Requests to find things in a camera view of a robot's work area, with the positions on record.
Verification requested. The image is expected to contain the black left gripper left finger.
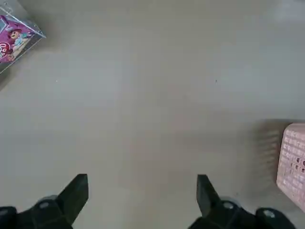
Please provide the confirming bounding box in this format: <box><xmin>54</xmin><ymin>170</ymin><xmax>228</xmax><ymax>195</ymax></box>
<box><xmin>0</xmin><ymin>173</ymin><xmax>89</xmax><ymax>229</ymax></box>

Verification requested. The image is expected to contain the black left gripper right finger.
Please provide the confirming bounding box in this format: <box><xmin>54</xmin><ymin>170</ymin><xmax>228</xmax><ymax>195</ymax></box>
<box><xmin>188</xmin><ymin>174</ymin><xmax>296</xmax><ymax>229</ymax></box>

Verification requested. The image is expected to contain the purple cartoon snack packet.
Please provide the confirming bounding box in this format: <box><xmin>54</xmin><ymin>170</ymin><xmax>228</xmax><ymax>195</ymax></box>
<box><xmin>0</xmin><ymin>15</ymin><xmax>35</xmax><ymax>64</ymax></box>

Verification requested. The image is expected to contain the pink perforated plastic basket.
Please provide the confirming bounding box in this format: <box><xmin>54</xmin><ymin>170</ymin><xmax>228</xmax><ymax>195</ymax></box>
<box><xmin>276</xmin><ymin>123</ymin><xmax>305</xmax><ymax>213</ymax></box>

